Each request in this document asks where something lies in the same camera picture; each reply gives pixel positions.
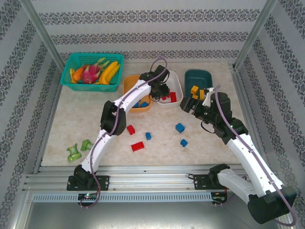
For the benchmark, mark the white plastic bin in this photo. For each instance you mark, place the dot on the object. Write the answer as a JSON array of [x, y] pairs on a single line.
[[176, 81]]

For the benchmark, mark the blue lego brick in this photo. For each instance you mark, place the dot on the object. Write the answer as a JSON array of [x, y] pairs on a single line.
[[144, 104], [183, 142], [136, 105], [180, 128], [148, 136]]

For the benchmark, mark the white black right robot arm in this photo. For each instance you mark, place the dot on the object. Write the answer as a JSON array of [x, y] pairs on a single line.
[[250, 162]]

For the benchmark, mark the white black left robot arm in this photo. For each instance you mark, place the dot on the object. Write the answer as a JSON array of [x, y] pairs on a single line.
[[138, 91]]

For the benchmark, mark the dark teal plastic bin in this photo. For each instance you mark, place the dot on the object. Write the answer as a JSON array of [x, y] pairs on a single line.
[[197, 77]]

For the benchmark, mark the orange plastic bin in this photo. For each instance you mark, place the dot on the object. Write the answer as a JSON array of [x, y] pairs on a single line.
[[129, 82]]

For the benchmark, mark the yellow toy banana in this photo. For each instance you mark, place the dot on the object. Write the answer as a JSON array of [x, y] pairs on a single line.
[[114, 74], [108, 70]]

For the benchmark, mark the long red lego brick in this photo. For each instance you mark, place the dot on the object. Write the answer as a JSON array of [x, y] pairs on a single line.
[[137, 146]]

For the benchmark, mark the teal plastic basket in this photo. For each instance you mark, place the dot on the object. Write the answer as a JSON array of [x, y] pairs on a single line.
[[95, 88]]

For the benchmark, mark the pink toy dragon fruit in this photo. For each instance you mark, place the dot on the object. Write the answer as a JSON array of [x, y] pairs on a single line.
[[90, 72]]

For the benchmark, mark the orange toy fruit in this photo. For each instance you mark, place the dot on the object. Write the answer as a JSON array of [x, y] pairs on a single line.
[[77, 74]]

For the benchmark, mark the green snack packet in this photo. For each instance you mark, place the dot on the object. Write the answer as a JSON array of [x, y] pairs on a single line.
[[86, 144]]

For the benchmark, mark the small yellow toy fruit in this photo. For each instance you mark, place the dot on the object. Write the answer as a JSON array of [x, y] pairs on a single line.
[[71, 72]]

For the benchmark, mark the small circuit board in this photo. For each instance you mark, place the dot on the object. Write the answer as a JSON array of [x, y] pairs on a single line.
[[87, 196], [220, 198]]

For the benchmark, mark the green toy pieces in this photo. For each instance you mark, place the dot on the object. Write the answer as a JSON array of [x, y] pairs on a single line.
[[74, 153]]

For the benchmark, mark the aluminium side rail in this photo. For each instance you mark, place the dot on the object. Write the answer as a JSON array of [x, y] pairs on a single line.
[[47, 126], [239, 83]]

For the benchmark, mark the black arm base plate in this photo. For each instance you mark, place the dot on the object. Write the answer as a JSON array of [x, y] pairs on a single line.
[[104, 183], [200, 182]]

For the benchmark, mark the aluminium frame rail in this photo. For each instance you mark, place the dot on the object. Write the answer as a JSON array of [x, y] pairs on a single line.
[[147, 177]]

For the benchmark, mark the aluminium frame post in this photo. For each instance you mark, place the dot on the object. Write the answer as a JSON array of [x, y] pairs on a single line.
[[255, 33], [40, 31]]

